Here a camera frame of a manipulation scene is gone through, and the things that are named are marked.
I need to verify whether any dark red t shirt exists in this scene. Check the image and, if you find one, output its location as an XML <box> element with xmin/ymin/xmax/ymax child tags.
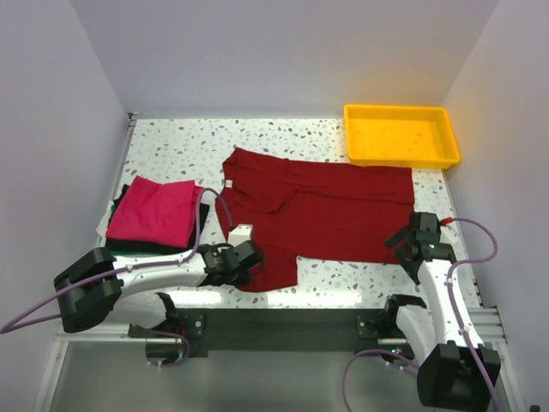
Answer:
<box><xmin>216</xmin><ymin>148</ymin><xmax>414</xmax><ymax>293</ymax></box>

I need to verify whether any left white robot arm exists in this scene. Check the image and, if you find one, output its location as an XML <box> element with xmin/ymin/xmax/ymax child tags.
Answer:
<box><xmin>53</xmin><ymin>239</ymin><xmax>263</xmax><ymax>333</ymax></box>

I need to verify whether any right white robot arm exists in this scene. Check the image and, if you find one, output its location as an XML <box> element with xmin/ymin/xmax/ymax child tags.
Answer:
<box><xmin>375</xmin><ymin>212</ymin><xmax>501</xmax><ymax>411</ymax></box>

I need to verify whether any folded pink t shirt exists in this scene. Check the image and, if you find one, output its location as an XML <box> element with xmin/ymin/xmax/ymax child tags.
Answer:
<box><xmin>106</xmin><ymin>176</ymin><xmax>202</xmax><ymax>248</ymax></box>

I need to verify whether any yellow plastic tray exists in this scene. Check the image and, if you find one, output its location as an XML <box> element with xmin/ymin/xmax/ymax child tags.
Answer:
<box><xmin>344</xmin><ymin>104</ymin><xmax>461</xmax><ymax>170</ymax></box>

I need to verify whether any folded white t shirt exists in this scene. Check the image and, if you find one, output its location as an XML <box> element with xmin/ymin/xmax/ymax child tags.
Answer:
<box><xmin>96</xmin><ymin>212</ymin><xmax>112</xmax><ymax>238</ymax></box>

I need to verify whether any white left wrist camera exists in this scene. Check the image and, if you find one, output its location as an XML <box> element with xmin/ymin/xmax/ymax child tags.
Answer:
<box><xmin>226</xmin><ymin>224</ymin><xmax>253</xmax><ymax>246</ymax></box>

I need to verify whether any aluminium frame rail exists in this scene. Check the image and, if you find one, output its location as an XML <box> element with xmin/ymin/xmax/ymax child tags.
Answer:
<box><xmin>55</xmin><ymin>307</ymin><xmax>506</xmax><ymax>342</ymax></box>

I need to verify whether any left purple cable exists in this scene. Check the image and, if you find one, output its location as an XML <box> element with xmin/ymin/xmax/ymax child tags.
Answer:
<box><xmin>0</xmin><ymin>187</ymin><xmax>236</xmax><ymax>368</ymax></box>

